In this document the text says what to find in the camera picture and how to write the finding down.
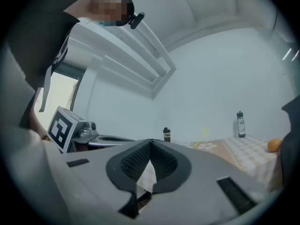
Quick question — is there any small black bottle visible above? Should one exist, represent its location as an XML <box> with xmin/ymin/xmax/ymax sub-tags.
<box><xmin>163</xmin><ymin>127</ymin><xmax>172</xmax><ymax>143</ymax></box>

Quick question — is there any dark-framed bright window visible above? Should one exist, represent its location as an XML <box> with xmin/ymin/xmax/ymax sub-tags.
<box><xmin>34</xmin><ymin>62</ymin><xmax>86</xmax><ymax>126</ymax></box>

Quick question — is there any person's head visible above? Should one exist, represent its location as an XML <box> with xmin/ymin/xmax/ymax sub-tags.
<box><xmin>64</xmin><ymin>0</ymin><xmax>135</xmax><ymax>28</ymax></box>

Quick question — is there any yellow-green plastic stick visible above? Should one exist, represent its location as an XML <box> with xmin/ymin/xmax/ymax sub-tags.
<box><xmin>193</xmin><ymin>127</ymin><xmax>210</xmax><ymax>149</ymax></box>

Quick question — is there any white barred window frame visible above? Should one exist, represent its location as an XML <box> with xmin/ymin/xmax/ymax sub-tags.
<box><xmin>67</xmin><ymin>20</ymin><xmax>177</xmax><ymax>100</ymax></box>

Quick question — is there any person's left forearm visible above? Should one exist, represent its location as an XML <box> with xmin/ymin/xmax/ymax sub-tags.
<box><xmin>29</xmin><ymin>105</ymin><xmax>51</xmax><ymax>143</ymax></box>

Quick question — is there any person's black shirt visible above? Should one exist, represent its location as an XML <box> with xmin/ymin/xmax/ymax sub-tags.
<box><xmin>7</xmin><ymin>0</ymin><xmax>82</xmax><ymax>128</ymax></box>

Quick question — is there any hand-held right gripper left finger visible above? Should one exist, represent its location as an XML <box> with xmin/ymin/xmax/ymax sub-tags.
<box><xmin>105</xmin><ymin>138</ymin><xmax>152</xmax><ymax>219</ymax></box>

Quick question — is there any checked beige floral tablecloth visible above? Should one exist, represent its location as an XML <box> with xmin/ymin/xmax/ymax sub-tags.
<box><xmin>137</xmin><ymin>135</ymin><xmax>283</xmax><ymax>196</ymax></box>

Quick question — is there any grey hanging strap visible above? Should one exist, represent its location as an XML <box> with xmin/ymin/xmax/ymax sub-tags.
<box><xmin>38</xmin><ymin>64</ymin><xmax>52</xmax><ymax>113</ymax></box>

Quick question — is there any tall dark labelled bottle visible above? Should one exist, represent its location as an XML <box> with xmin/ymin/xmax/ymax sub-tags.
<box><xmin>236</xmin><ymin>110</ymin><xmax>246</xmax><ymax>138</ymax></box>

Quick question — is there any orange fruit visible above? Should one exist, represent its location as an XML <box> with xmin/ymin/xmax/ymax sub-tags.
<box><xmin>267</xmin><ymin>138</ymin><xmax>282</xmax><ymax>153</ymax></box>

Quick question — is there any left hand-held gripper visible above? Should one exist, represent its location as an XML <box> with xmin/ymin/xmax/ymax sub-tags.
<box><xmin>46</xmin><ymin>105</ymin><xmax>136</xmax><ymax>154</ymax></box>

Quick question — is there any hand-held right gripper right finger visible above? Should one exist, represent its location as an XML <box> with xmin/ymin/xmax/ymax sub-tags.
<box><xmin>150</xmin><ymin>139</ymin><xmax>192</xmax><ymax>195</ymax></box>

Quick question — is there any black head-worn camera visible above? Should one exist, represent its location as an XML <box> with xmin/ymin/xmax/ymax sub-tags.
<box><xmin>129</xmin><ymin>11</ymin><xmax>145</xmax><ymax>30</ymax></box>

